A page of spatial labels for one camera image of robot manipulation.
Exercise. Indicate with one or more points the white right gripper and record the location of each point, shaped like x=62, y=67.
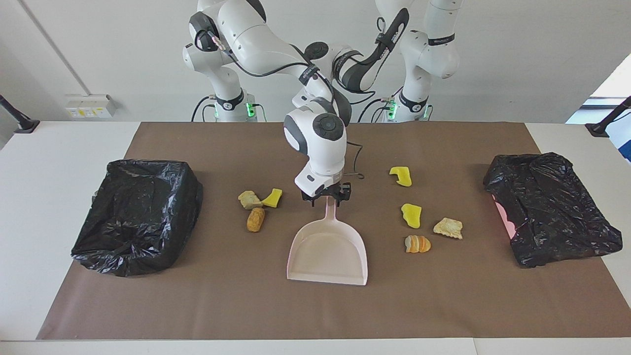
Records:
x=318, y=180

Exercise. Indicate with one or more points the small yellow sponge piece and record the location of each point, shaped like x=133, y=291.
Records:
x=272, y=198

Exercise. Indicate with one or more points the beige plastic dustpan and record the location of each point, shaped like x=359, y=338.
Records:
x=328, y=251

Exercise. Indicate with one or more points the brown toy nugget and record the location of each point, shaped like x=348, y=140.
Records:
x=255, y=220

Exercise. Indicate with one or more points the pale beige toy pastry chunk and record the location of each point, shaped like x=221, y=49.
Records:
x=249, y=199

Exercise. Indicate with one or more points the notched yellow sponge green backing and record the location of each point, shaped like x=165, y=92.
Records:
x=403, y=178

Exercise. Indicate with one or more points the yellow sponge wedge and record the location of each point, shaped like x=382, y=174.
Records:
x=412, y=217

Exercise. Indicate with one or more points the small orange striped toy croissant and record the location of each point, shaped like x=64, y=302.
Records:
x=418, y=244

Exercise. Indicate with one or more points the large beige toy croissant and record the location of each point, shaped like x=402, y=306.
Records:
x=448, y=228

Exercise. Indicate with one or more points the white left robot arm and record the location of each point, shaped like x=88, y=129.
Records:
x=434, y=59

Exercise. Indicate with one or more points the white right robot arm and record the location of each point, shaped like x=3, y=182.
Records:
x=261, y=44

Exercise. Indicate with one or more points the black trash bag lined bin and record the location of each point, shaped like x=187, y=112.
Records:
x=138, y=217

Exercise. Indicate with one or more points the pink bin with black bag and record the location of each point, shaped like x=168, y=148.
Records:
x=547, y=212

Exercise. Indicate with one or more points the brown paper table mat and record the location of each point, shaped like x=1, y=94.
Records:
x=315, y=310

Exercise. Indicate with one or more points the white wall socket box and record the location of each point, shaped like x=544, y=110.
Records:
x=91, y=106

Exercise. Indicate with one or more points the black camera stand base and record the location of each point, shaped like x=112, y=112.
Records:
x=27, y=125
x=599, y=129

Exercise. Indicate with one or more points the grey wall conduit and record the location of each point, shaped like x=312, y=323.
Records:
x=54, y=47

